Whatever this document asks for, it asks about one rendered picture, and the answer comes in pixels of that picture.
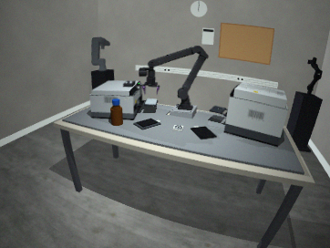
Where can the brown bottle with blue cap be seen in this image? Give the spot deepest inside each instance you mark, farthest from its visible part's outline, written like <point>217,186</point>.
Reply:
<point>116,113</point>

